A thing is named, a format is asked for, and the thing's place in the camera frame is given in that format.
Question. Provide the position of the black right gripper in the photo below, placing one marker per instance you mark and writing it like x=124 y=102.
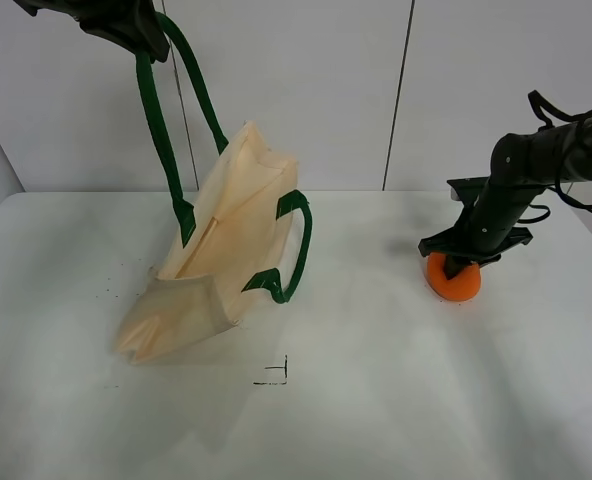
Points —
x=488 y=225

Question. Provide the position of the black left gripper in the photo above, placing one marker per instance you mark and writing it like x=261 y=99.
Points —
x=131 y=24

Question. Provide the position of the orange with stem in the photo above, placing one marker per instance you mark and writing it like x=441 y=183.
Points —
x=463 y=287

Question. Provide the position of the cream linen bag green handles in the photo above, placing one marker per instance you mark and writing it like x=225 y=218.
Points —
x=245 y=237

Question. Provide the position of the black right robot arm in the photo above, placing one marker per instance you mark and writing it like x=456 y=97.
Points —
x=522 y=167

